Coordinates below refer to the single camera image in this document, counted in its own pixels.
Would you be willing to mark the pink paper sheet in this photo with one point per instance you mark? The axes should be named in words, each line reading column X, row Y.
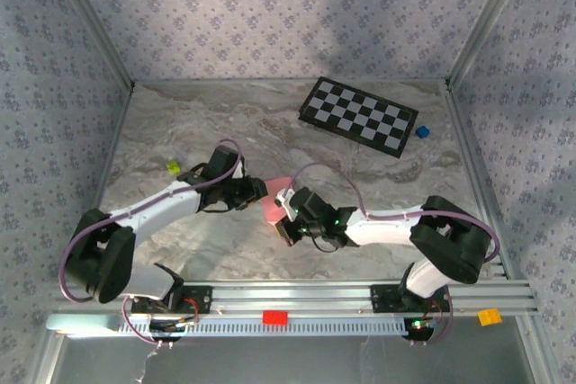
column 273, row 204

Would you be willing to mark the aluminium frame rail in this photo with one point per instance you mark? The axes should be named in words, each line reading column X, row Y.
column 225, row 81
column 470, row 154
column 111, row 154

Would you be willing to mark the red toy brick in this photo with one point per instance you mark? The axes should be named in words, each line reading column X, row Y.
column 275, row 317

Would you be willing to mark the aluminium frame post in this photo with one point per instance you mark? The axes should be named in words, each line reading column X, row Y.
column 486, row 20
column 95, row 20

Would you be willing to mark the orange toy brick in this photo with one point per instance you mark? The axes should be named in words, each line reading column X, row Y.
column 489, row 317

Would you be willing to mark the yellow-green toy brick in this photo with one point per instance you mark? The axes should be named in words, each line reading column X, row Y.
column 173, row 167

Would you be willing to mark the pale blue flat plate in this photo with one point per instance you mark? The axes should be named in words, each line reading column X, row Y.
column 81, row 323

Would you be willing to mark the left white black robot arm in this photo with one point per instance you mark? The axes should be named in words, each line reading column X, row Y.
column 153, row 213

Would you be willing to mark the black white checkerboard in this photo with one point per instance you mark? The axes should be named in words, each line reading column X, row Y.
column 357, row 116

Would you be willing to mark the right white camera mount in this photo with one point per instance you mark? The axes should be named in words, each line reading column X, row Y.
column 285, row 199

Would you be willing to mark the blue toy brick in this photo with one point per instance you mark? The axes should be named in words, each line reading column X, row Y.
column 422, row 132

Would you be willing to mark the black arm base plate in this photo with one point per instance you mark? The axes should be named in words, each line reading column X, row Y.
column 382, row 298
column 202, row 298

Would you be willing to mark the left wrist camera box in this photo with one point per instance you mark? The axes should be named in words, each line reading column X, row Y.
column 225, row 163

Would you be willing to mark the wide aluminium extrusion rail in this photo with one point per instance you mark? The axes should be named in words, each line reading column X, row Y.
column 292, row 296

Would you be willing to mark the black round controller board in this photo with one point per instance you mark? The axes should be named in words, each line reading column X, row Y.
column 420, row 329
column 166, row 326

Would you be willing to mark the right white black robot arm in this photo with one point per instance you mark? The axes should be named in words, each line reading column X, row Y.
column 382, row 229

